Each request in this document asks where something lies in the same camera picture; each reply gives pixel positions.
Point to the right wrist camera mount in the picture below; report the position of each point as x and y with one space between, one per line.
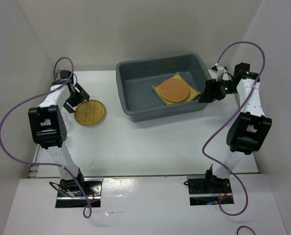
219 71

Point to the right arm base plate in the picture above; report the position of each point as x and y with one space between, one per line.
202 194

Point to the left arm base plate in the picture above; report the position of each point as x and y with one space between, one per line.
74 198

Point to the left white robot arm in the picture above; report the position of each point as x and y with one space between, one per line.
49 130

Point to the aluminium table rail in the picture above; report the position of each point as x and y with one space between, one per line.
34 168

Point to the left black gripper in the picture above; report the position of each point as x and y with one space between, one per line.
82 96

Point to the grey plastic bin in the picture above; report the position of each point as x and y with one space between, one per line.
136 79

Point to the round orange woven tray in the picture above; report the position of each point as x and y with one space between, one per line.
174 90

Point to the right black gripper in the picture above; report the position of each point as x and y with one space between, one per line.
209 95

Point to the rectangular woven bamboo mat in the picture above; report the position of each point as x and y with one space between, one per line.
193 92

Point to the clear plastic cup upper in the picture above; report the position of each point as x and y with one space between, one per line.
66 121

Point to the round bamboo tray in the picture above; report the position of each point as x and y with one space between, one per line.
90 113

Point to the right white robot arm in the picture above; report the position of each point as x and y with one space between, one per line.
251 126

